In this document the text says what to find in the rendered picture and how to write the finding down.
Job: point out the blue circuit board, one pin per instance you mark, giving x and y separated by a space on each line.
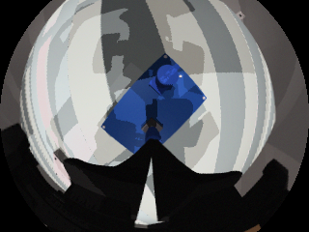
159 102

